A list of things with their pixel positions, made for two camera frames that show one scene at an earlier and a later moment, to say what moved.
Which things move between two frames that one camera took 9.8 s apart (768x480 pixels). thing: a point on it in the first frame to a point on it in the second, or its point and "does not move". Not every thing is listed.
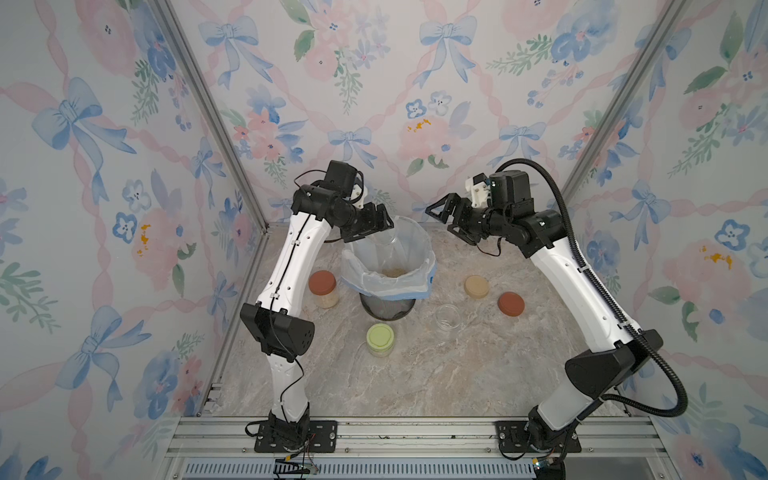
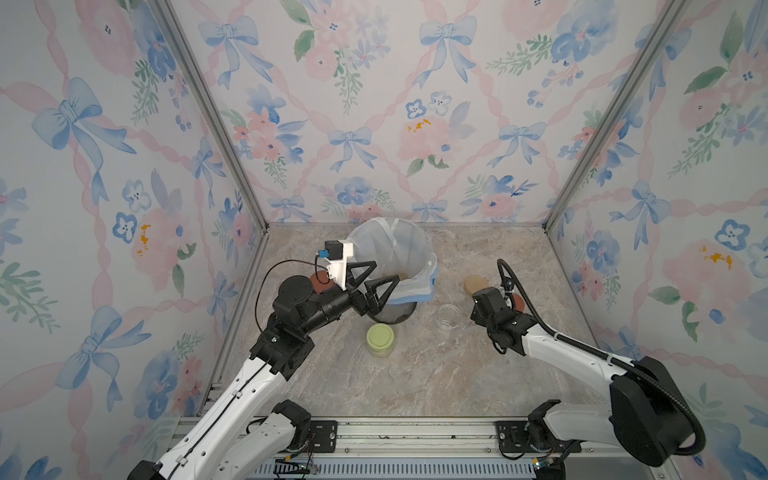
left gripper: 377,223 to 367,303
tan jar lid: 476,286 does not move
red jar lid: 511,304 does not move
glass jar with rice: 447,316 does not move
